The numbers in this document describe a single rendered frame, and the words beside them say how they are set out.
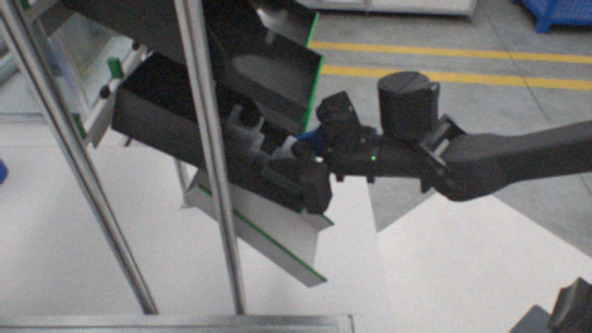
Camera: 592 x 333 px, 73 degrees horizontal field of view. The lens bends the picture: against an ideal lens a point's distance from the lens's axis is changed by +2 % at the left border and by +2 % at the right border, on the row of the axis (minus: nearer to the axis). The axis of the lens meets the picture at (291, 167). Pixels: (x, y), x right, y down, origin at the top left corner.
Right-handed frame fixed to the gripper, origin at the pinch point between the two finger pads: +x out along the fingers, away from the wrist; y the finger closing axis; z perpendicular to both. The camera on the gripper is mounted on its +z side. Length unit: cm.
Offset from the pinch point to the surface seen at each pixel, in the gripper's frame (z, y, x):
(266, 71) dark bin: 12.6, 0.2, 1.2
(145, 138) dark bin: 7.8, 8.2, 16.9
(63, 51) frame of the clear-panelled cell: 8, -37, 80
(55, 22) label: 23.2, 7.9, 22.2
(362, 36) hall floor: -89, -331, 65
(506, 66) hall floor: -121, -312, -56
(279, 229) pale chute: -18.4, -2.8, 8.1
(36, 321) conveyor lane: -21, 21, 45
